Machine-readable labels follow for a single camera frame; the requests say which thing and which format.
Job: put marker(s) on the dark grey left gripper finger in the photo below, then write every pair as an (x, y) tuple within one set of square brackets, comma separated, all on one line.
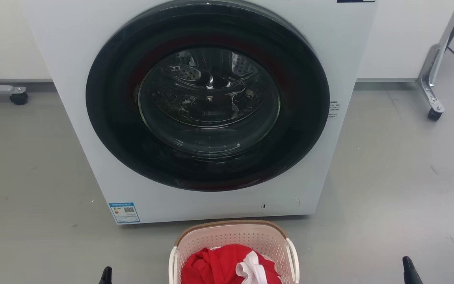
[(106, 276)]

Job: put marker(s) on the round dark glass washer door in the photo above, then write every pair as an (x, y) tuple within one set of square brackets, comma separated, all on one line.
[(112, 118)]

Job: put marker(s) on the blue energy label sticker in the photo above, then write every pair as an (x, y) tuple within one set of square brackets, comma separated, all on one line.
[(124, 213)]

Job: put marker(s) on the white front-load washing machine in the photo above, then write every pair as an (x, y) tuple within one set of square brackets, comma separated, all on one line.
[(69, 59)]

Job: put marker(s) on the white perforated laundry basket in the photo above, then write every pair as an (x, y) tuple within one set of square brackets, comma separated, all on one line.
[(231, 234)]

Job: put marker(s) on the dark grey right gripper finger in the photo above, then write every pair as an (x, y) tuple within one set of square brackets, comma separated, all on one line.
[(411, 273)]

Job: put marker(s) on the red garment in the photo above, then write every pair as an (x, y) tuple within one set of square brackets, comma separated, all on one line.
[(211, 268)]

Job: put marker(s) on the white pink garment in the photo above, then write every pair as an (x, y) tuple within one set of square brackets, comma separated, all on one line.
[(252, 268)]

